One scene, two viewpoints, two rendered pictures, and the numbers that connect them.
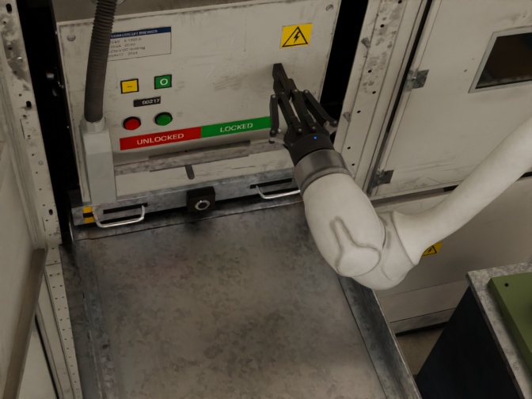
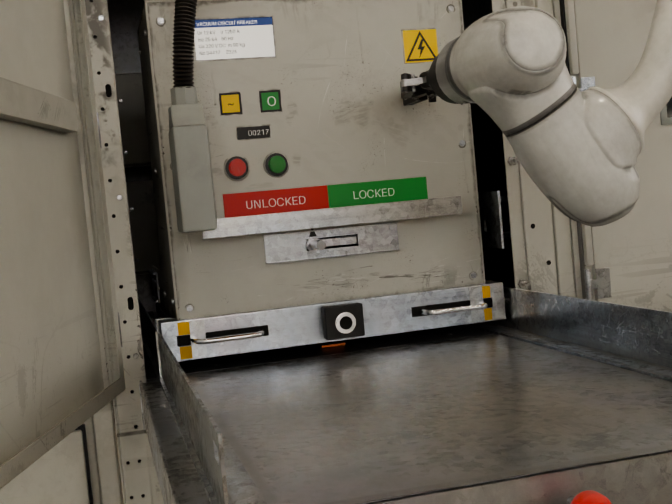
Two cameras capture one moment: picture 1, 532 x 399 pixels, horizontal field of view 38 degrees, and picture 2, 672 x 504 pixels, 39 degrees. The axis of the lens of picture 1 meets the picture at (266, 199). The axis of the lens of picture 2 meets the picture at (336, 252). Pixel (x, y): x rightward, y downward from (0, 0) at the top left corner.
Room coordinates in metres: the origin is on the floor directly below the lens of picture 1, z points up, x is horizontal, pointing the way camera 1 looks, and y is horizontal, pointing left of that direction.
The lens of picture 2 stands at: (-0.40, -0.09, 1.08)
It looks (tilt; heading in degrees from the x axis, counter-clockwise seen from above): 3 degrees down; 9
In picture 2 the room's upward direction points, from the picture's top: 5 degrees counter-clockwise
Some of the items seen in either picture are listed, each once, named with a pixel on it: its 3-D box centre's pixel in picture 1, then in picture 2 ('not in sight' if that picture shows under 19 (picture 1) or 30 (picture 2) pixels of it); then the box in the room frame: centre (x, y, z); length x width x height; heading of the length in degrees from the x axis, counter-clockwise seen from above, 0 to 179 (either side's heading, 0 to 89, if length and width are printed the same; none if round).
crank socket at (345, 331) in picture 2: (201, 200); (343, 321); (1.01, 0.14, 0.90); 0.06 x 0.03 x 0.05; 114
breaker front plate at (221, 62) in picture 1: (202, 111); (324, 154); (1.03, 0.15, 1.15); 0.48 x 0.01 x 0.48; 114
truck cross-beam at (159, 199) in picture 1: (196, 187); (337, 319); (1.04, 0.15, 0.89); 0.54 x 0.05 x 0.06; 114
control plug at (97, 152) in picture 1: (97, 157); (191, 168); (0.88, 0.31, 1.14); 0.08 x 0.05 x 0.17; 24
